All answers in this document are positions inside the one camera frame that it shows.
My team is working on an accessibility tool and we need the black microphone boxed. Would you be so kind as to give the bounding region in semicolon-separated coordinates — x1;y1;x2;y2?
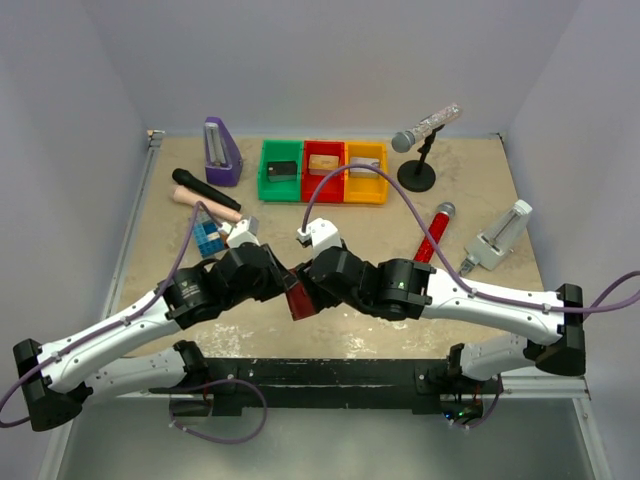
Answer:
172;168;241;212

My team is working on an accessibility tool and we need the red plastic bin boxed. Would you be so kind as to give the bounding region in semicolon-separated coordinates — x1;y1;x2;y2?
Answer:
300;140;347;204

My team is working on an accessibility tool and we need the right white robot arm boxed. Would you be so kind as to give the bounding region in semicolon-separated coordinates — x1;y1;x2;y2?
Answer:
295;247;586;381

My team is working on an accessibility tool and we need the red leather card holder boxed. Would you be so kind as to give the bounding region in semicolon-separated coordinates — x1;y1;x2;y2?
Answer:
286;277;316;321

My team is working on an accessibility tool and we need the pink microphone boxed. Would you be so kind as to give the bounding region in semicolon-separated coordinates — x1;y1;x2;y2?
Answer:
170;186;242;223

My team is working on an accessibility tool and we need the yellow plastic bin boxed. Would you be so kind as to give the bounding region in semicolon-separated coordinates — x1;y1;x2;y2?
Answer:
344;141;389;205

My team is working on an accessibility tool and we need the grey plastic strut piece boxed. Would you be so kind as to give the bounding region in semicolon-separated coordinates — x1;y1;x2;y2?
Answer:
458;255;480;277

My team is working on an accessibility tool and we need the white metronome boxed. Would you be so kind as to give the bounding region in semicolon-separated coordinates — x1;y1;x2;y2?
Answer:
465;200;532;271

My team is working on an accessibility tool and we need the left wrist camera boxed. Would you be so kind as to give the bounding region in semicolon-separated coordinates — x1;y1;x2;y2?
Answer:
221;216;260;248

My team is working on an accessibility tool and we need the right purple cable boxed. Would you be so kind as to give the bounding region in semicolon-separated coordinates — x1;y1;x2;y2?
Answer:
297;163;640;315

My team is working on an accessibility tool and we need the silver glitter microphone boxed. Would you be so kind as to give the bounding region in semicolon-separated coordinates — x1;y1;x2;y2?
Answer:
391;103;462;153

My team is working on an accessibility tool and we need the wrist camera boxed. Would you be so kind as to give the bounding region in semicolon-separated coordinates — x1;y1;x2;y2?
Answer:
296;218;343;257
221;216;260;248

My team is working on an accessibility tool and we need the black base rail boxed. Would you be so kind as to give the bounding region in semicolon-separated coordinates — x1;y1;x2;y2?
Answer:
152;358;502;416

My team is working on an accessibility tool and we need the purple metronome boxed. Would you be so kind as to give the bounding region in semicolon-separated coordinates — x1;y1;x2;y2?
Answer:
203;117;243;187

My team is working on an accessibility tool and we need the black card stack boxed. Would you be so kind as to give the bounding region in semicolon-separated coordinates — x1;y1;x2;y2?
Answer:
266;161;298;183

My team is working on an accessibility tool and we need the gold card stack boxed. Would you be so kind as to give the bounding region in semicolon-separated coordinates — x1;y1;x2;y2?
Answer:
308;154;340;177

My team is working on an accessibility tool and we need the blue building block stack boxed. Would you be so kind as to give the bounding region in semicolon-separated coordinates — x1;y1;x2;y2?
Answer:
192;211;226;259

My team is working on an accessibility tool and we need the silver card stack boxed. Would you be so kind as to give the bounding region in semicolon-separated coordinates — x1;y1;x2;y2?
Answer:
349;156;380;179

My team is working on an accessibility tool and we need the green plastic bin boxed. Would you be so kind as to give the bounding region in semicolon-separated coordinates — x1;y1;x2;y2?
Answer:
257;139;303;203

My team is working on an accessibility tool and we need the black microphone stand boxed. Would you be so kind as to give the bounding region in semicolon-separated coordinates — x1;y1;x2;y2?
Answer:
397;126;443;193

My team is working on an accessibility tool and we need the red glitter microphone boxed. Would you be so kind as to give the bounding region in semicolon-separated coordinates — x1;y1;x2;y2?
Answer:
413;202;456;263

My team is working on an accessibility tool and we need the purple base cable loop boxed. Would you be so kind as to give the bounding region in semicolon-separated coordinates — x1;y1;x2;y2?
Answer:
168;372;271;444

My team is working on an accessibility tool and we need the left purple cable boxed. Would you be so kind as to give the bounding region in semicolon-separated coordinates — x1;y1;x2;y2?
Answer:
0;200;236;429

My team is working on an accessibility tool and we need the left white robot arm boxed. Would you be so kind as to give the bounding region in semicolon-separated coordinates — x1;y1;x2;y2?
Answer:
13;243;297;432

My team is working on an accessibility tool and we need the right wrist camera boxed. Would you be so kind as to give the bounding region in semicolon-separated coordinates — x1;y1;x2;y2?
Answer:
296;218;343;257

